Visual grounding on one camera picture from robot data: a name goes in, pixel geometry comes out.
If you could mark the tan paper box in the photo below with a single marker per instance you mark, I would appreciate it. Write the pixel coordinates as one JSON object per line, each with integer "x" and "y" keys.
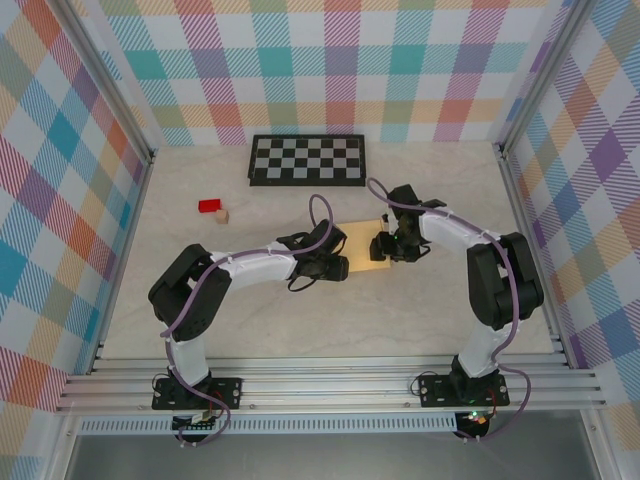
{"x": 360, "y": 245}

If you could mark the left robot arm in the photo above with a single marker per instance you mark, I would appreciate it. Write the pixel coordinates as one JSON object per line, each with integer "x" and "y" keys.
{"x": 165, "y": 295}

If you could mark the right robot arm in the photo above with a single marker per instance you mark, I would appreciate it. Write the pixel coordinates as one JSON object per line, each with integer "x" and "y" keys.
{"x": 485, "y": 280}

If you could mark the black grey checkerboard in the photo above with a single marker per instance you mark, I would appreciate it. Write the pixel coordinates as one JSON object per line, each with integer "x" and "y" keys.
{"x": 305, "y": 160}

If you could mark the small wooden cube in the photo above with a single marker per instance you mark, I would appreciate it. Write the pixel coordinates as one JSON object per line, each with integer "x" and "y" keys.
{"x": 223, "y": 217}

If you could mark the red block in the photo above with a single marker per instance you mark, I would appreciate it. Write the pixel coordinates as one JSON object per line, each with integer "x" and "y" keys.
{"x": 210, "y": 206}

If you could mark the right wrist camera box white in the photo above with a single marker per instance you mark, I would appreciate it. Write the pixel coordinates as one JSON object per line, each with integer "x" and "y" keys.
{"x": 386, "y": 222}

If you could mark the aluminium side rail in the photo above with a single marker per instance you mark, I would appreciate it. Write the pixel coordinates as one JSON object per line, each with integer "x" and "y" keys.
{"x": 134, "y": 225}
{"x": 522, "y": 225}

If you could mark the aluminium mounting rail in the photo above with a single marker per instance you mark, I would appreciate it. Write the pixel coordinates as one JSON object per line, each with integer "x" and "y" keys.
{"x": 325, "y": 385}

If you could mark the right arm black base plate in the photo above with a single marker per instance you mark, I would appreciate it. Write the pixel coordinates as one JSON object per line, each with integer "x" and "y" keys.
{"x": 432, "y": 392}

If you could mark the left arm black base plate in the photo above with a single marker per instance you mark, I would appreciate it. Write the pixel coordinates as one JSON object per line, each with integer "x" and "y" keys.
{"x": 230, "y": 392}

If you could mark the aluminium frame post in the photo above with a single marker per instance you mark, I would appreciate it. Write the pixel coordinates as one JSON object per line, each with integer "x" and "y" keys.
{"x": 539, "y": 75}
{"x": 106, "y": 75}

